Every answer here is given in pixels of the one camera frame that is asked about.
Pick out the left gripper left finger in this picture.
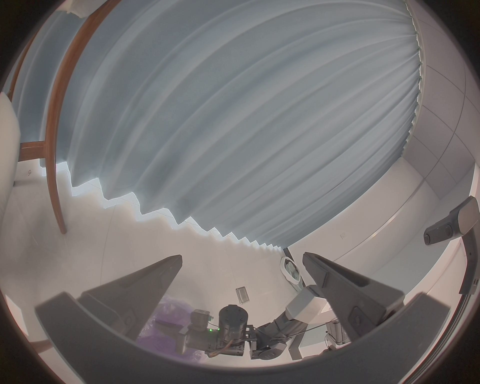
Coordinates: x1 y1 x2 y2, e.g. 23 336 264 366
77 254 184 341

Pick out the wooden chair with white cushion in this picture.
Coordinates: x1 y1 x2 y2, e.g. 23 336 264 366
0 0 123 235

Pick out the white trash bin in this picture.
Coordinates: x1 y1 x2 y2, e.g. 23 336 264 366
279 256 303 288

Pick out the blue-grey curtain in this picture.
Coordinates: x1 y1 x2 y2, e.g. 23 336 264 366
10 0 425 250

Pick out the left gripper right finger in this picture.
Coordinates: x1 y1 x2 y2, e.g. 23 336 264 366
302 251 406 337

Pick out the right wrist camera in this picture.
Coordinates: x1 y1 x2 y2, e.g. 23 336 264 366
190 309 213 331

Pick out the purple plastic bag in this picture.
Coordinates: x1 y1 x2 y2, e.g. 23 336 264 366
136 294 206 363

